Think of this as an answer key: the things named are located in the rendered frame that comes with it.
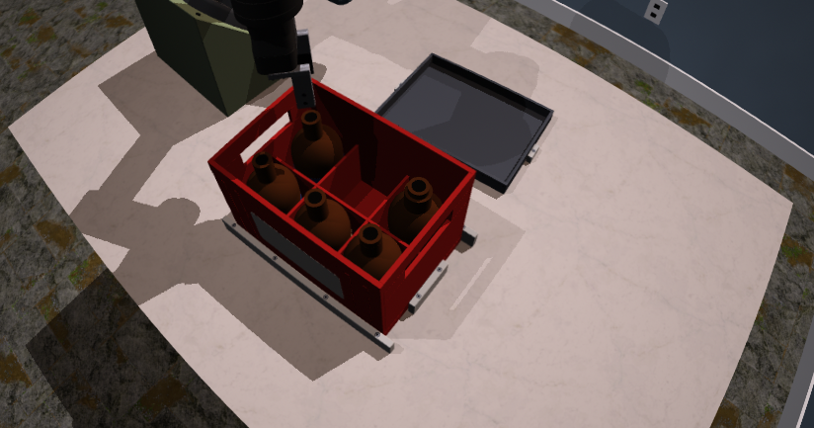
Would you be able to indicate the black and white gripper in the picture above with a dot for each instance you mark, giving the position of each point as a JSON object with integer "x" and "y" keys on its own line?
{"x": 278, "y": 47}

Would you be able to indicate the brown bottle with red label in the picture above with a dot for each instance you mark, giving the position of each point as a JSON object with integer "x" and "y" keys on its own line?
{"x": 412, "y": 209}

